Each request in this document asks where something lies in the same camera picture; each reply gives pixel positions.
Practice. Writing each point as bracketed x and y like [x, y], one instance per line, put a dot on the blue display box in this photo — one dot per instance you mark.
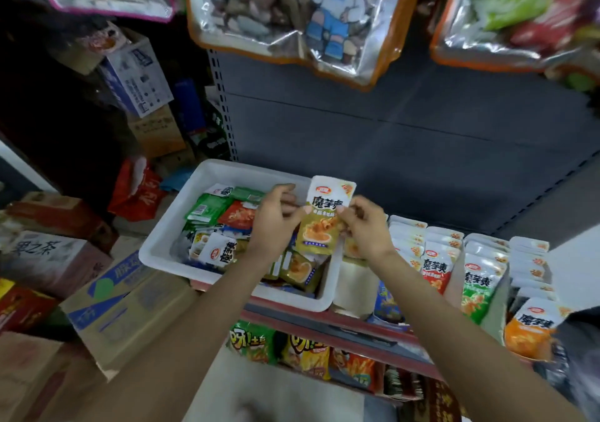
[389, 319]

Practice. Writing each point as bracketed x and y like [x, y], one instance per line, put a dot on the plain brown cardboard carton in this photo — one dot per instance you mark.
[157, 131]

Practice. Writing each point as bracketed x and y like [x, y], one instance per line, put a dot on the orange display box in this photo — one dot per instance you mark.
[553, 290]

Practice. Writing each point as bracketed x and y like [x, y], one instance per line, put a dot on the red plastic bag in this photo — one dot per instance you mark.
[136, 192]

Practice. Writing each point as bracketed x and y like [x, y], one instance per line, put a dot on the white plastic bin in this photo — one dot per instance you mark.
[164, 239]

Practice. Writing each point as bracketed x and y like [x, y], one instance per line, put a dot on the black plastic wrapped bundle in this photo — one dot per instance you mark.
[577, 361]

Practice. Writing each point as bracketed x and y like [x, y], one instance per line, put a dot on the person's right forearm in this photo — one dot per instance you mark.
[478, 351]

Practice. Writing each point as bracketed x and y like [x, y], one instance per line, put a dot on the person's left forearm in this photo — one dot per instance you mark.
[169, 351]

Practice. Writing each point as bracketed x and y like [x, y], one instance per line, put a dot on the blue plastic bag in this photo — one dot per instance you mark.
[176, 178]

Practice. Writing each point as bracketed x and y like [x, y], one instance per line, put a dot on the person's left hand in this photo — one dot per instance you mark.
[274, 228]

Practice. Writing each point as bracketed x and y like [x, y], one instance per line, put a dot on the person's right hand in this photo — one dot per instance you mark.
[367, 234]

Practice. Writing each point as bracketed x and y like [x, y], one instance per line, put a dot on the blue snack packet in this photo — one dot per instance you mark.
[389, 304]

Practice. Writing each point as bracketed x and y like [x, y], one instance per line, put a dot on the pale printed carton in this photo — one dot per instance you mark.
[52, 262]

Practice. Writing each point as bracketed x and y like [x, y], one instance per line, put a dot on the green display box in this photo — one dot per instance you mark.
[497, 309]

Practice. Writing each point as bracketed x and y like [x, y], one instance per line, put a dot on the pile of snack packets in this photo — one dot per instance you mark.
[220, 215]

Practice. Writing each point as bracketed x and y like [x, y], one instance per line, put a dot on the red display box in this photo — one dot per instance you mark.
[450, 290]

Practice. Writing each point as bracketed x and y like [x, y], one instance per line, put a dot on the orange trimmed toy snack bag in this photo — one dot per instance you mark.
[300, 14]

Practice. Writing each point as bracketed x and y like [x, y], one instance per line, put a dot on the hanging yellow green snack bags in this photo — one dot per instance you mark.
[583, 77]

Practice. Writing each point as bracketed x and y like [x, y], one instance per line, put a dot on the dark red white-label carton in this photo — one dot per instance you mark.
[436, 403]

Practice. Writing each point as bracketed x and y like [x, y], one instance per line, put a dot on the white blue carton box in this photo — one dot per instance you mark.
[131, 75]

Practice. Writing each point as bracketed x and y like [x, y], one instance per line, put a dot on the row of orange chip bags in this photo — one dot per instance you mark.
[305, 356]

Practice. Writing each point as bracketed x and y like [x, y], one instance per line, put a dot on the gold display box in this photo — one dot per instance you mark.
[354, 290]

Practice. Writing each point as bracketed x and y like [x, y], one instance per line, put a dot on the red yellow carton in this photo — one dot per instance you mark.
[23, 306]

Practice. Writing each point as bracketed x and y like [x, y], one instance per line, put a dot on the orange trimmed colourful candy bag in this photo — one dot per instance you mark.
[516, 14]

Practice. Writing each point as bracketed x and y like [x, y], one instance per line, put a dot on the blue print cardboard carton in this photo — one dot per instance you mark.
[127, 309]

